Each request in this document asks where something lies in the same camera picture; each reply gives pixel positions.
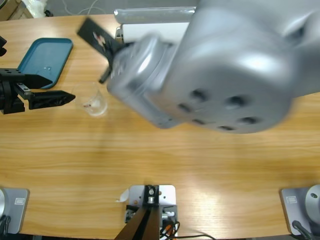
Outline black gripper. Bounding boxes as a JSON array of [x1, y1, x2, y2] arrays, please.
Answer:
[[0, 68, 77, 115], [98, 58, 114, 85]]

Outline clear glass cup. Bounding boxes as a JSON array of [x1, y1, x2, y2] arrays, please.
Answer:
[[72, 83, 109, 117]]

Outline white capsule coffee machine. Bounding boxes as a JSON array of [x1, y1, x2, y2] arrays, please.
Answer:
[[113, 6, 197, 47]]

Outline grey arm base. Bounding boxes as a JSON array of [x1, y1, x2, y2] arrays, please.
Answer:
[[279, 184, 320, 236], [0, 187, 31, 235]]

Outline teal plastic tray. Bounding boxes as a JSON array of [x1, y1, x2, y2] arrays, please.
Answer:
[[16, 37, 75, 90]]

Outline white plastic bag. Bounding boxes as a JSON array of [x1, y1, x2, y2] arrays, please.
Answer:
[[21, 0, 48, 18]]

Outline brown cardboard box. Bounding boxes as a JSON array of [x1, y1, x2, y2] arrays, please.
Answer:
[[0, 0, 25, 22]]

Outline white paper tag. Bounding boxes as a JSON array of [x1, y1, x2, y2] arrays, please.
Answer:
[[114, 188, 130, 203]]

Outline white floor cable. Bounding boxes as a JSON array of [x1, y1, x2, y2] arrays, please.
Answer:
[[62, 0, 116, 16]]

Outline black cable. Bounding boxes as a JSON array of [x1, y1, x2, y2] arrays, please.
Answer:
[[0, 214, 12, 236], [291, 219, 313, 240], [159, 219, 216, 240]]

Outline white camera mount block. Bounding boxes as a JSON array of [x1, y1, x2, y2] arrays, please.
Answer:
[[124, 184, 179, 238]]

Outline dark camera post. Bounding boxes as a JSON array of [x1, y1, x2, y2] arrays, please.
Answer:
[[116, 184, 161, 240]]

